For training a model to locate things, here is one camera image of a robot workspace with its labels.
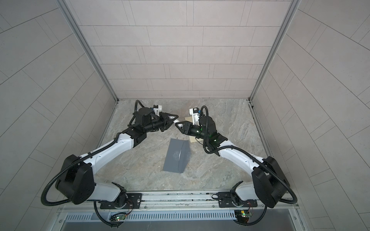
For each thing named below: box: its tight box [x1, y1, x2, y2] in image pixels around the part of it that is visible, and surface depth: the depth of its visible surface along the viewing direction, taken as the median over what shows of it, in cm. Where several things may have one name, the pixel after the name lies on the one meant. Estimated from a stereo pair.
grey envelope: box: [162, 138, 191, 174], surface depth 88 cm
